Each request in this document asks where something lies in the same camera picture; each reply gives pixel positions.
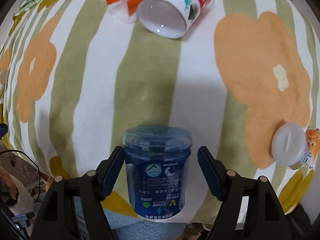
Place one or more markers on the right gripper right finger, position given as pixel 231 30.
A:
pixel 250 208

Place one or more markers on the white grey plastic cup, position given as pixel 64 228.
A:
pixel 293 147

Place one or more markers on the floral striped blanket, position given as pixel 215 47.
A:
pixel 73 80

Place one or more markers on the red white plastic cup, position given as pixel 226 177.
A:
pixel 169 18

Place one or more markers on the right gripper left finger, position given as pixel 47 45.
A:
pixel 57 217

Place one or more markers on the blue plastic cup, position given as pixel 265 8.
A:
pixel 156 162

